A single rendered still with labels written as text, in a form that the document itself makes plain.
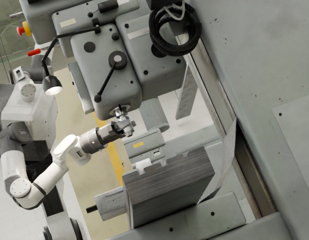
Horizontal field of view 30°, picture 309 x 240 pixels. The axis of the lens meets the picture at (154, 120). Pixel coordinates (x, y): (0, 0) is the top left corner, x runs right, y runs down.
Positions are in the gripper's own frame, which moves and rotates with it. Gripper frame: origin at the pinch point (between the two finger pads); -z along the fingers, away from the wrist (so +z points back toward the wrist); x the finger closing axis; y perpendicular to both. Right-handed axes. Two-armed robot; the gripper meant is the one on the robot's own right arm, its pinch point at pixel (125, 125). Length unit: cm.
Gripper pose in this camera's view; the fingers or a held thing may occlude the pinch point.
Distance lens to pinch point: 220.6
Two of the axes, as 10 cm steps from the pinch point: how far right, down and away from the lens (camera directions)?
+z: -8.6, 4.2, 2.8
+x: 3.7, 1.3, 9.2
